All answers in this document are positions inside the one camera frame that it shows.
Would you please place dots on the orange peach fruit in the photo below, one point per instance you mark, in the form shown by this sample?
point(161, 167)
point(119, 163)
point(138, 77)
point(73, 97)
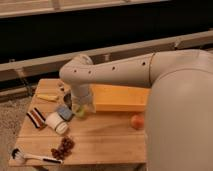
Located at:
point(137, 122)

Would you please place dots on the green round object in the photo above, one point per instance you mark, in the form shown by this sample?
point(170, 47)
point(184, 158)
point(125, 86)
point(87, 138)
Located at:
point(79, 112)

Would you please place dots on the striped folded towel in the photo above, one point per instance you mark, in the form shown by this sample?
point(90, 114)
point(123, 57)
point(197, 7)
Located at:
point(36, 118)

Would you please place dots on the blue grey sponge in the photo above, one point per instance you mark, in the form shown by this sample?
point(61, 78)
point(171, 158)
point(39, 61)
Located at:
point(64, 112)

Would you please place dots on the white cup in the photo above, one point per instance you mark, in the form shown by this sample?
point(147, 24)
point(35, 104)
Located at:
point(55, 122)

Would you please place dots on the yellow banana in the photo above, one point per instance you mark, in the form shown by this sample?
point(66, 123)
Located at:
point(47, 97)

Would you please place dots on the wooden table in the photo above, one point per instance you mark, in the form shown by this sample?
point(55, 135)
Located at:
point(105, 137)

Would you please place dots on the white dish brush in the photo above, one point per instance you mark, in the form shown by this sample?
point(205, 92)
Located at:
point(21, 157)

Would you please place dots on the bunch of dark grapes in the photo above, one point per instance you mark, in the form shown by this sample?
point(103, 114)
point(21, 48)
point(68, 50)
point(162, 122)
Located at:
point(64, 148)

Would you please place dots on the yellow plastic tray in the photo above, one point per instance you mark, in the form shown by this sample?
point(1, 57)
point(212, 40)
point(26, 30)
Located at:
point(119, 98)

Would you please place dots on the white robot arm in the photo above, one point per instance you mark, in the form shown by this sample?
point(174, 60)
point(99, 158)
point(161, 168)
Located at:
point(179, 111)

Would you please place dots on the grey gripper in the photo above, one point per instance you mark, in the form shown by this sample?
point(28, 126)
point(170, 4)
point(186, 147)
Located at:
point(79, 96)

